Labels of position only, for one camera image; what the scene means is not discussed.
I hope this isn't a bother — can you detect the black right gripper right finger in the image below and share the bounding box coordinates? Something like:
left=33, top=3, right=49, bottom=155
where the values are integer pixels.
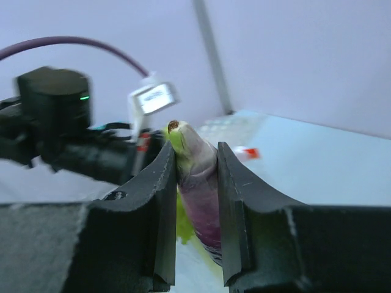
left=218, top=142, right=390, bottom=292

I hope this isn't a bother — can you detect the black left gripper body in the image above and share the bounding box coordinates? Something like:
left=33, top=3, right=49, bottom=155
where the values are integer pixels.
left=1, top=121, right=164, bottom=185

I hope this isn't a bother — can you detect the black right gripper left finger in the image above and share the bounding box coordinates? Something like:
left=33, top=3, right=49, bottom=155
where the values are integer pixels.
left=1, top=143, right=177, bottom=292

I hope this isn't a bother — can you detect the purple toy eggplant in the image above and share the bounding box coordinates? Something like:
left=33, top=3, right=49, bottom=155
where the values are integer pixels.
left=167, top=120, right=222, bottom=266

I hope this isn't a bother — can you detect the toy green onion leek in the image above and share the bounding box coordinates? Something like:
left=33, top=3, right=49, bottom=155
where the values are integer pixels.
left=176, top=189, right=222, bottom=278

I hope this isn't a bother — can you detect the clear bag with orange zipper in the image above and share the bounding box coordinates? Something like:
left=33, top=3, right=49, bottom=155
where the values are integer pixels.
left=233, top=146, right=261, bottom=162

